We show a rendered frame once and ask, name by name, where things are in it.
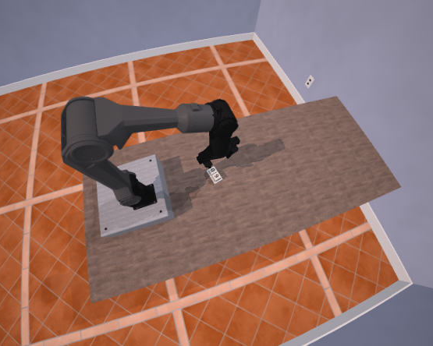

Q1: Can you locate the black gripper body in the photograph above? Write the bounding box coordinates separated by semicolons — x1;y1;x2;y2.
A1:
197;136;240;164

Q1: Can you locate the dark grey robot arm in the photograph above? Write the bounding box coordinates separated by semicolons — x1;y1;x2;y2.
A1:
61;97;239;210

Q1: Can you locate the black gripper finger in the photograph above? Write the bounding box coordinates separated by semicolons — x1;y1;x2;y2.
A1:
226;145;238;159
198;151;213;169

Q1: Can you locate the white cube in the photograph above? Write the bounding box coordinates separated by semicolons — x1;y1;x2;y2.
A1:
208;166;217;176
212;172;221;182

